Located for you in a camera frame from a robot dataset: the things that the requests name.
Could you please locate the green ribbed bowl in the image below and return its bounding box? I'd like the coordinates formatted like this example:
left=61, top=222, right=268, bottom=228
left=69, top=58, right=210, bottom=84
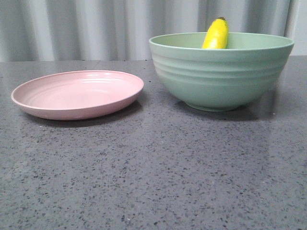
left=149, top=32, right=294, bottom=112

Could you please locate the grey pleated curtain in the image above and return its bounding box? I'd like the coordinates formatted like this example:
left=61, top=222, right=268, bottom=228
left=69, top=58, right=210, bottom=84
left=0, top=0, right=307, bottom=62

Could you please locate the yellow toy banana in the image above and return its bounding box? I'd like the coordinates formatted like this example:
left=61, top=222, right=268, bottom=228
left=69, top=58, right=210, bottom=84
left=202, top=17, right=228, bottom=49

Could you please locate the pink plate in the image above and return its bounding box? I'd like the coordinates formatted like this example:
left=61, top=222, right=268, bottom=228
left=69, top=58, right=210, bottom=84
left=11, top=70, right=144, bottom=120

